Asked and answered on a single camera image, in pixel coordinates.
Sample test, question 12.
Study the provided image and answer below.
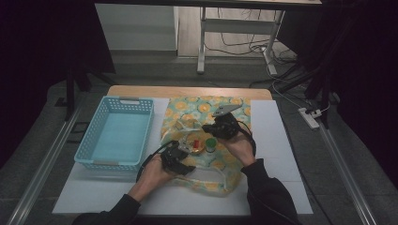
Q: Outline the orange print fabric tote bag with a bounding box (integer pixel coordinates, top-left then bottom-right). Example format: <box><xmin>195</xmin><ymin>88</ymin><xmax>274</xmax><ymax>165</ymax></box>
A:
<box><xmin>159</xmin><ymin>95</ymin><xmax>253</xmax><ymax>198</ymax></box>

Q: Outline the person's left hand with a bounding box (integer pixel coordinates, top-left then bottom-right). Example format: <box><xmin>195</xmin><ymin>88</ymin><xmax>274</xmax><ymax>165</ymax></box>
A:
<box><xmin>128</xmin><ymin>154</ymin><xmax>176</xmax><ymax>203</ymax></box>

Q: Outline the white power strip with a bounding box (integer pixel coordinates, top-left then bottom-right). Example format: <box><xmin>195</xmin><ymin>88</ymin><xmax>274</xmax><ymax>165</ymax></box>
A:
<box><xmin>298</xmin><ymin>107</ymin><xmax>323</xmax><ymax>130</ymax></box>

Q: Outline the white metal desk frame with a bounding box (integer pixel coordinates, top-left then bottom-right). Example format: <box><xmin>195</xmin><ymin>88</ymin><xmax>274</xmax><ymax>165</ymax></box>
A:
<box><xmin>196</xmin><ymin>6</ymin><xmax>286</xmax><ymax>76</ymax></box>

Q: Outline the small jar with green lid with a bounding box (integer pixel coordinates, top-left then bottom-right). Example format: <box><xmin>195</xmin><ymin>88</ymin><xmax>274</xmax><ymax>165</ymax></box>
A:
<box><xmin>205</xmin><ymin>137</ymin><xmax>219</xmax><ymax>154</ymax></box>

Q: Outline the person's right hand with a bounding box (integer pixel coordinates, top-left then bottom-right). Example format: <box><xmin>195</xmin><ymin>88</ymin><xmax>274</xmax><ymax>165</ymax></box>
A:
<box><xmin>218</xmin><ymin>130</ymin><xmax>257</xmax><ymax>168</ymax></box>

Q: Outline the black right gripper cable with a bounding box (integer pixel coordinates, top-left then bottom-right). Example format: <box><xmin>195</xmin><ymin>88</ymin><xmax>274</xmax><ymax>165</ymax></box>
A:
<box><xmin>236</xmin><ymin>119</ymin><xmax>257</xmax><ymax>158</ymax></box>

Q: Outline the white cable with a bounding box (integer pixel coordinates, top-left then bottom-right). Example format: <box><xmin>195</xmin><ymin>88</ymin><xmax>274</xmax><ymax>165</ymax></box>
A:
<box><xmin>266</xmin><ymin>64</ymin><xmax>331</xmax><ymax>115</ymax></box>

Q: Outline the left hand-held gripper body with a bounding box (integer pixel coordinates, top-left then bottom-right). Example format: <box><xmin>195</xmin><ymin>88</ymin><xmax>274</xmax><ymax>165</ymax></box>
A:
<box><xmin>161</xmin><ymin>140</ymin><xmax>194</xmax><ymax>173</ymax></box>

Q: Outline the white table mat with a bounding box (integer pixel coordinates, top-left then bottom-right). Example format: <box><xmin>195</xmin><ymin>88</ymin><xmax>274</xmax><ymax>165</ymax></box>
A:
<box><xmin>52</xmin><ymin>97</ymin><xmax>314</xmax><ymax>217</ymax></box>

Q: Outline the black metal stand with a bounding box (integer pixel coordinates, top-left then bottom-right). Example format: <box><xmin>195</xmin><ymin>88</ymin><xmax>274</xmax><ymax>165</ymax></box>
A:
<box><xmin>275</xmin><ymin>31</ymin><xmax>341</xmax><ymax>129</ymax></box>
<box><xmin>64</xmin><ymin>60</ymin><xmax>119</xmax><ymax>122</ymax></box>

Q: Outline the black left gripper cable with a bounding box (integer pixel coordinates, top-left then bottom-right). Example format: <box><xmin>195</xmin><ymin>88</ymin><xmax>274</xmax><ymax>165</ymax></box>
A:
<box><xmin>135</xmin><ymin>140</ymin><xmax>176</xmax><ymax>182</ymax></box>

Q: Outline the white cabinet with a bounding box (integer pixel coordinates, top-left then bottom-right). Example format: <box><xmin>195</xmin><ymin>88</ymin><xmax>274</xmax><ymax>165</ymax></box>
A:
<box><xmin>95</xmin><ymin>3</ymin><xmax>180</xmax><ymax>53</ymax></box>

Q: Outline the tangle of black floor cables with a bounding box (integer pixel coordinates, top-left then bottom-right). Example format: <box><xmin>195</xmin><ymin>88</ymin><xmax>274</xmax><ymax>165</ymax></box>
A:
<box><xmin>205</xmin><ymin>8</ymin><xmax>299</xmax><ymax>64</ymax></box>

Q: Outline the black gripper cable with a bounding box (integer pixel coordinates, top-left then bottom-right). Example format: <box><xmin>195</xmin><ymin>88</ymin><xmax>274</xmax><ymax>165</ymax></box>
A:
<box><xmin>135</xmin><ymin>140</ymin><xmax>176</xmax><ymax>182</ymax></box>
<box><xmin>236</xmin><ymin>119</ymin><xmax>257</xmax><ymax>158</ymax></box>

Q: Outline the round tin with red centre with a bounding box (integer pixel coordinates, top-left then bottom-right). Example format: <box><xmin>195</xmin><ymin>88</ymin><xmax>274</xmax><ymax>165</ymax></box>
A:
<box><xmin>185</xmin><ymin>135</ymin><xmax>207</xmax><ymax>156</ymax></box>

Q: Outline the aluminium rail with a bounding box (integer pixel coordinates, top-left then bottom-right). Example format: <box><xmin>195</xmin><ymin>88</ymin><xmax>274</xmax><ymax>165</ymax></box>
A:
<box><xmin>315</xmin><ymin>125</ymin><xmax>378</xmax><ymax>225</ymax></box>
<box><xmin>6</xmin><ymin>102</ymin><xmax>86</xmax><ymax>225</ymax></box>

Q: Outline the light blue plastic basket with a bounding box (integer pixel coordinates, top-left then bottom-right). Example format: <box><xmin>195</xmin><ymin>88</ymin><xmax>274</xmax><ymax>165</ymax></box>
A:
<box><xmin>73</xmin><ymin>96</ymin><xmax>155</xmax><ymax>173</ymax></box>

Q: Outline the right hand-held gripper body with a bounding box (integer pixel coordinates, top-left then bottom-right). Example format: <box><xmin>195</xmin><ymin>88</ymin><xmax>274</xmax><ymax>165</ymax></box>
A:
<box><xmin>205</xmin><ymin>103</ymin><xmax>243</xmax><ymax>141</ymax></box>

